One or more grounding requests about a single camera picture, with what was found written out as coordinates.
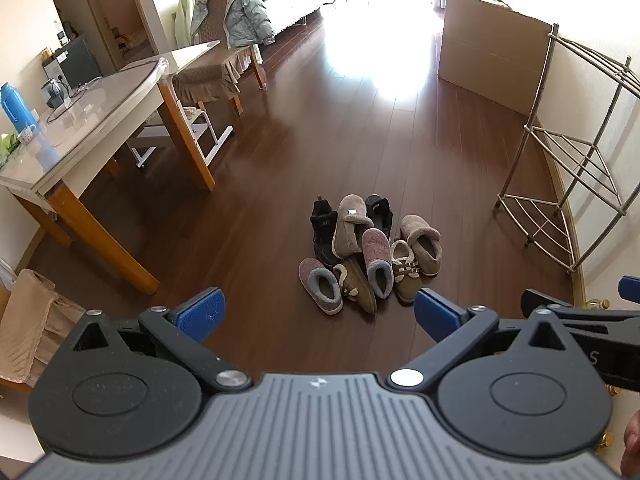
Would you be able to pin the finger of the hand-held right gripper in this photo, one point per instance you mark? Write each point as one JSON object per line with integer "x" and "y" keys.
{"x": 590, "y": 312}
{"x": 631, "y": 290}

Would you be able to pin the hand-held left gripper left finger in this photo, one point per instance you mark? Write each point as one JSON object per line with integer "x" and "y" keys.
{"x": 200, "y": 312}

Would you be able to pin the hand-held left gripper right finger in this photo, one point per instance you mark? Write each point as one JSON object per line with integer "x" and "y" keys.
{"x": 437, "y": 310}

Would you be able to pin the brown fleece-lined shoe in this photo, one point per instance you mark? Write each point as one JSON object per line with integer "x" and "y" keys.
{"x": 359, "y": 287}
{"x": 404, "y": 272}

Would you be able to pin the pink striped grey-fur slipper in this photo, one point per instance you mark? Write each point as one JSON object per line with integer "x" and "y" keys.
{"x": 377, "y": 260}
{"x": 320, "y": 285}

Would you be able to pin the person's right hand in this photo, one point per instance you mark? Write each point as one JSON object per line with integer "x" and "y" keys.
{"x": 632, "y": 450}

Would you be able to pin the metal corner rack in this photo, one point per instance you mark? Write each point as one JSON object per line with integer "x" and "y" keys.
{"x": 565, "y": 175}

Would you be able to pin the beige quilted chair cushion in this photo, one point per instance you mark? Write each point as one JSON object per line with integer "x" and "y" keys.
{"x": 35, "y": 325}

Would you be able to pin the white step stool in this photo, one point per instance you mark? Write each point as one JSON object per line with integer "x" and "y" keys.
{"x": 200, "y": 132}

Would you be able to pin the wooden dining table white top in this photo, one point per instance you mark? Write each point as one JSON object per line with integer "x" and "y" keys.
{"x": 100, "y": 105}

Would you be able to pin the chair with brown cover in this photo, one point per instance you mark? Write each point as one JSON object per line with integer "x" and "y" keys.
{"x": 205, "y": 75}

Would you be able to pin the white patterned mug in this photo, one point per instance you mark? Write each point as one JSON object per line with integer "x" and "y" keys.
{"x": 27, "y": 135}

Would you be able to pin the large cardboard box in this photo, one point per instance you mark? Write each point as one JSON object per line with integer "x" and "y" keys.
{"x": 490, "y": 55}

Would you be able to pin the glass kettle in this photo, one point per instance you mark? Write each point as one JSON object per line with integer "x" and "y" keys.
{"x": 52, "y": 92}

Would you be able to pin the blue thermos flask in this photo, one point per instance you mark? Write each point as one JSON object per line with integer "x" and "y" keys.
{"x": 15, "y": 110}

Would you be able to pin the dark grey mini fridge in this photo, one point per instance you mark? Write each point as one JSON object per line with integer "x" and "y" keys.
{"x": 77, "y": 62}

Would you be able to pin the light green garment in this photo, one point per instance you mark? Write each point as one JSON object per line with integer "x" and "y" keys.
{"x": 183, "y": 22}

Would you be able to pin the grey puffer jacket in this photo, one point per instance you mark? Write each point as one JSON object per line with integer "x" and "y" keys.
{"x": 245, "y": 15}

